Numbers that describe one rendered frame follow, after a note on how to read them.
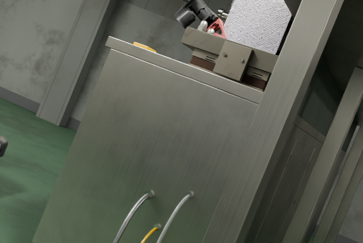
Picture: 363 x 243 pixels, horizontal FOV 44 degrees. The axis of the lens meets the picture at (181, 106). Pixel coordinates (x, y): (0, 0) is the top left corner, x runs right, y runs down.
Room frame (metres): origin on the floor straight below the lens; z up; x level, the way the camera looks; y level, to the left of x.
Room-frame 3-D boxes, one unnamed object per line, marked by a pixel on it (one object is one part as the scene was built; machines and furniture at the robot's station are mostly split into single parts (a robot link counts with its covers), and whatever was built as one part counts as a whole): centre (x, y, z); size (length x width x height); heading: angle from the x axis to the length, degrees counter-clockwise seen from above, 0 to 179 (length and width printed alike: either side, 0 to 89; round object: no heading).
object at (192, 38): (1.56, -0.13, 1.00); 0.40 x 0.16 x 0.06; 64
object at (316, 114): (2.60, -0.85, 1.02); 2.24 x 0.04 x 0.24; 154
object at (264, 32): (1.68, -0.14, 1.11); 0.23 x 0.01 x 0.18; 64
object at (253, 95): (2.62, -0.51, 0.88); 2.52 x 0.66 x 0.04; 154
